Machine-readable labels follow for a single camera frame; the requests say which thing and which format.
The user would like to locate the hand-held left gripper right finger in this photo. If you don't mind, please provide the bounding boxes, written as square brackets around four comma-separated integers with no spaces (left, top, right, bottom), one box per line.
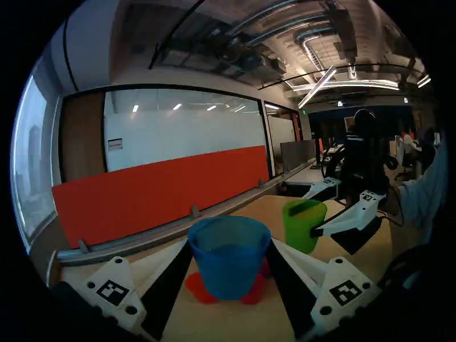
[266,237,382,341]

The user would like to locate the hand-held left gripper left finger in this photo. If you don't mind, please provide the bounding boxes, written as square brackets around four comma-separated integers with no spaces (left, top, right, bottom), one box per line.
[58,238,194,342]

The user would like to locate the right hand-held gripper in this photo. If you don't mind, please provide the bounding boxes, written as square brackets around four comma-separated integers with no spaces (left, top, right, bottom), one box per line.
[301,108,390,238]

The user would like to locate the green plastic cup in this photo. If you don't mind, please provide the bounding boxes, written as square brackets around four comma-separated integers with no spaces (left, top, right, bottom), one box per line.
[282,199,328,255]

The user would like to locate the blue plastic cup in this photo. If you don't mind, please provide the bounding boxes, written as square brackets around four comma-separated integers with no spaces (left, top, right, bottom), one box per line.
[186,215,272,301]

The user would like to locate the person's right forearm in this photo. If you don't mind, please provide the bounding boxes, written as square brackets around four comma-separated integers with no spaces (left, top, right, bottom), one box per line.
[396,132,450,247]

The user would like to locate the grey desk screen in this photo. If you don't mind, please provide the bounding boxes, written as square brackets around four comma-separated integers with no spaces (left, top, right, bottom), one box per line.
[280,139,317,174]

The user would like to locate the red lobed coaster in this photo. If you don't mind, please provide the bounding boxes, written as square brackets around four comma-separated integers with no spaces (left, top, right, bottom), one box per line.
[184,259,272,306]

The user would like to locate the red desk screen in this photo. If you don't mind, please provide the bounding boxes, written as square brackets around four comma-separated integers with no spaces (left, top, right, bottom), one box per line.
[51,145,286,267]

